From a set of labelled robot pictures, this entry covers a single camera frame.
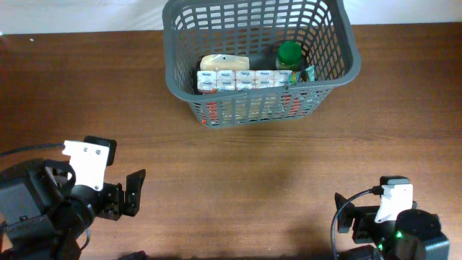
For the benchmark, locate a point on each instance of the light blue wet wipes pack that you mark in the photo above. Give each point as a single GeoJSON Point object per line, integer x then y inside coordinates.
{"type": "Point", "coordinates": [310, 71]}

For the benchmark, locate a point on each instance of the clear bag of brown grain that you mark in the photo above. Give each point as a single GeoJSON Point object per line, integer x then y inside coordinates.
{"type": "Point", "coordinates": [217, 62]}

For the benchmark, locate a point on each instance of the colourful Kleenex tissue multipack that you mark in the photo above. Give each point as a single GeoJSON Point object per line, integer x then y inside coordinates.
{"type": "Point", "coordinates": [231, 80]}

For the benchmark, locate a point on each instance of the red spaghetti packet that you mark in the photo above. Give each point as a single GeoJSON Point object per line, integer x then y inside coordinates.
{"type": "Point", "coordinates": [239, 111]}

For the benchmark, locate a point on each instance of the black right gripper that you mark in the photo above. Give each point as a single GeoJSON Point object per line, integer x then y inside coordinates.
{"type": "Point", "coordinates": [365, 219]}

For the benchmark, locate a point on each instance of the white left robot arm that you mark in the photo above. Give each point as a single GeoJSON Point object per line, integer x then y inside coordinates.
{"type": "Point", "coordinates": [45, 210]}

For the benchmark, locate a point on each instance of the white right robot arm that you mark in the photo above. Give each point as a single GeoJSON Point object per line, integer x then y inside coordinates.
{"type": "Point", "coordinates": [414, 235]}

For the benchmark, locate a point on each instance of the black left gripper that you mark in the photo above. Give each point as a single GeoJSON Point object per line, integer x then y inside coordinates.
{"type": "Point", "coordinates": [114, 205]}

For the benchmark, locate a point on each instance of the silver tin can green label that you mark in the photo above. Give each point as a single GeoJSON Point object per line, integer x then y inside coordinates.
{"type": "Point", "coordinates": [298, 77]}

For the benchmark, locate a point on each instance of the green lidded jar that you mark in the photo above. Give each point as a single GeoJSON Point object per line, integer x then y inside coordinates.
{"type": "Point", "coordinates": [288, 56]}

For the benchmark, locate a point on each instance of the grey plastic basket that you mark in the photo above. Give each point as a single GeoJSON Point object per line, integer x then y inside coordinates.
{"type": "Point", "coordinates": [256, 29]}

